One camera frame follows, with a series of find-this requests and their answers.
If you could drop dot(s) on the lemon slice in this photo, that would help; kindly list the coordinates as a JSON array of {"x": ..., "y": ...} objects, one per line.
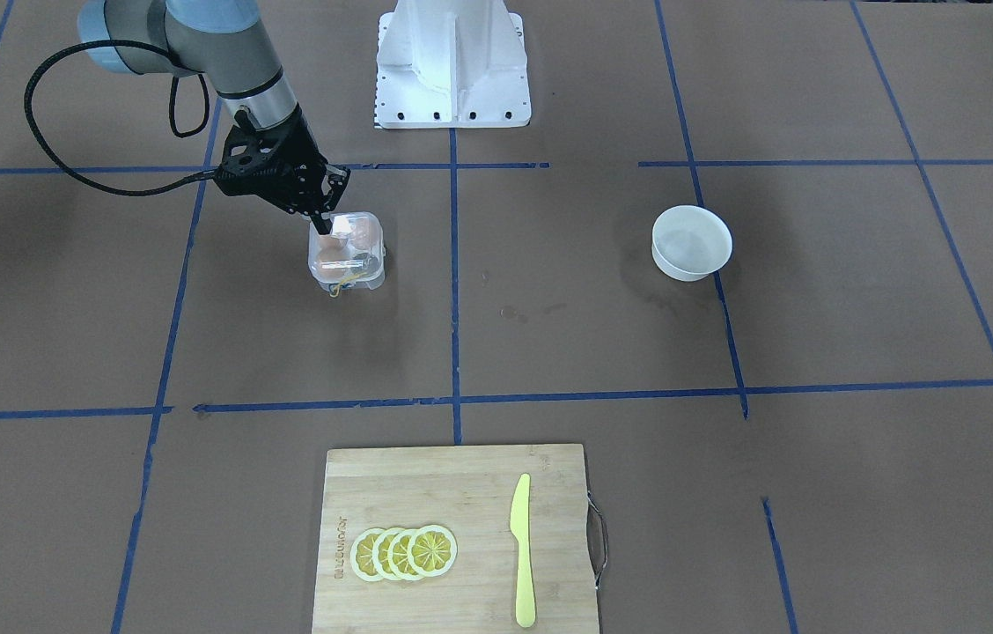
[
  {"x": 381, "y": 554},
  {"x": 398, "y": 557},
  {"x": 432, "y": 550},
  {"x": 363, "y": 556}
]

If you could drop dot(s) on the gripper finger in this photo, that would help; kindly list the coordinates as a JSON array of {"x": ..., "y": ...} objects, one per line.
[
  {"x": 319, "y": 212},
  {"x": 336, "y": 180}
]

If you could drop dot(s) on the yellow plastic knife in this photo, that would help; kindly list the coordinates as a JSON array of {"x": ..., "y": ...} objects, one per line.
[{"x": 525, "y": 611}]

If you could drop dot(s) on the brown egg rear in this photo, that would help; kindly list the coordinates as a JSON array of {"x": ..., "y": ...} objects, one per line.
[{"x": 331, "y": 252}]

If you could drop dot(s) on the bamboo cutting board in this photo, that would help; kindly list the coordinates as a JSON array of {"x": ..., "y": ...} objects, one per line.
[{"x": 467, "y": 489}]

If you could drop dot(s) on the brown egg carried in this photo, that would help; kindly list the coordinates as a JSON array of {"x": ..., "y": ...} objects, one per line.
[{"x": 366, "y": 234}]

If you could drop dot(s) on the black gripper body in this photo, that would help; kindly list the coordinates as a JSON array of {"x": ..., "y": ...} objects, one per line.
[{"x": 300, "y": 147}]

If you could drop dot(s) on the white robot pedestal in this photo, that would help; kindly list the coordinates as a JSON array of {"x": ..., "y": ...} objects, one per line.
[{"x": 451, "y": 65}]

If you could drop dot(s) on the white bowl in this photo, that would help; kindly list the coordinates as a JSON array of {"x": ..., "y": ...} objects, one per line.
[{"x": 689, "y": 243}]

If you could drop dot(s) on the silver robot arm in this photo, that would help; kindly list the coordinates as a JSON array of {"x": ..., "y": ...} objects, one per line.
[{"x": 223, "y": 41}]

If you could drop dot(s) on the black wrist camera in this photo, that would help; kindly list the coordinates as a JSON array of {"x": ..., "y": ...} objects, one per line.
[{"x": 245, "y": 163}]

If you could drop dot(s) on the clear plastic egg carton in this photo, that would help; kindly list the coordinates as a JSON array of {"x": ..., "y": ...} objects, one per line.
[{"x": 351, "y": 257}]

